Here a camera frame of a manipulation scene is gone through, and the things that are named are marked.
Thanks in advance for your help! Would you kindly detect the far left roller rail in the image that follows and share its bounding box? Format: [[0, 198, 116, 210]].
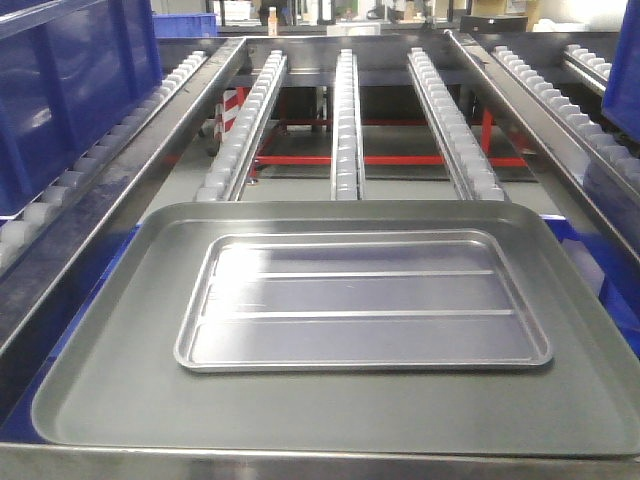
[[1, 50, 207, 271]]

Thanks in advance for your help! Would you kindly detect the large grey serving tray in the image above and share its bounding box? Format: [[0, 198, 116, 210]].
[[32, 201, 639, 457]]

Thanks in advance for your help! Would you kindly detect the roller rail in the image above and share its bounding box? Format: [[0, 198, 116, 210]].
[[492, 45, 639, 192], [194, 50, 287, 202], [408, 47, 509, 201], [330, 49, 366, 201], [564, 44, 612, 97], [1, 50, 207, 271]]

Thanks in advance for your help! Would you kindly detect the left steel divider rail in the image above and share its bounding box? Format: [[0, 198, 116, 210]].
[[1, 38, 247, 350]]

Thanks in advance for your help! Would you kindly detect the blue plastic box left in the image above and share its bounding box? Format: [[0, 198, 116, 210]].
[[1, 1, 162, 216]]

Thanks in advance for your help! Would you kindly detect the blue plastic box right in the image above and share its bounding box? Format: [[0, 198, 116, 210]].
[[602, 0, 640, 142]]

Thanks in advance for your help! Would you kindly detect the centre roller rail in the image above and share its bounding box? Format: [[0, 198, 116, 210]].
[[330, 49, 366, 201]]

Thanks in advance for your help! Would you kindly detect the red metal floor frame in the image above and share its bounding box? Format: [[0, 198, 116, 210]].
[[254, 85, 533, 182]]

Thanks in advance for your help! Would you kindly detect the orange bottle in background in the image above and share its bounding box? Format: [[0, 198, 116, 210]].
[[267, 6, 279, 37]]

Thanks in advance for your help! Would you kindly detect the blue plastic box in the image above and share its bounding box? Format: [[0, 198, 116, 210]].
[[1, 1, 162, 216], [602, 0, 640, 142]]

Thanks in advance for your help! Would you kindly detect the right steel divider rail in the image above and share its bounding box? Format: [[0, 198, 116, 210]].
[[444, 30, 639, 275]]

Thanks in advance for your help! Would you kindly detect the small silver metal tray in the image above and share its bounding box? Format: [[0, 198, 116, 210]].
[[174, 228, 553, 373]]

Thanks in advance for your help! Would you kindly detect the red white striped post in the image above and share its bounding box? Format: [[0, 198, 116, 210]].
[[213, 89, 239, 141]]

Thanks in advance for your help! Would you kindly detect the steel divider rail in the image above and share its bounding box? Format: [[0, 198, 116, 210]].
[[1, 38, 247, 350], [444, 30, 639, 275]]

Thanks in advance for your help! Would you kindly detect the front steel frame bar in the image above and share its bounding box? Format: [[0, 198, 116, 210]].
[[1, 443, 639, 479]]

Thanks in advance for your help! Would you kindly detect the blue bin in background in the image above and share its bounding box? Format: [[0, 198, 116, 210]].
[[152, 13, 218, 38]]

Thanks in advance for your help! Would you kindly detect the blue crate under tray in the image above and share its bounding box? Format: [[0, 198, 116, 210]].
[[1, 215, 639, 443]]

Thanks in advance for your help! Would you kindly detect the far right roller rail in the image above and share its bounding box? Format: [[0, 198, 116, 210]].
[[564, 44, 612, 97]]

